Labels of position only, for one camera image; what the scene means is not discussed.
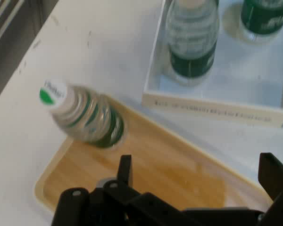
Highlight white shallow cardboard box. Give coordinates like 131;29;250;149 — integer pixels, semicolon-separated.
141;0;283;129

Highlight light wooden tray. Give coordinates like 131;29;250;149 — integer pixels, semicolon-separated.
34;94;274;226

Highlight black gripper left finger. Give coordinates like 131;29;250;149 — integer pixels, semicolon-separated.
51;154;185;226

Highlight Cestbon water bottle white cap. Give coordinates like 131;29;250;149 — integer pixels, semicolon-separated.
164;0;221;87
223;0;283;45
38;80;129;150

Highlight grey metal window rail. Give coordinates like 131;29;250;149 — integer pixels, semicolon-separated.
0;0;26;54

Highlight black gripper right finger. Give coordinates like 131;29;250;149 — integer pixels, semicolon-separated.
257;152;283;226

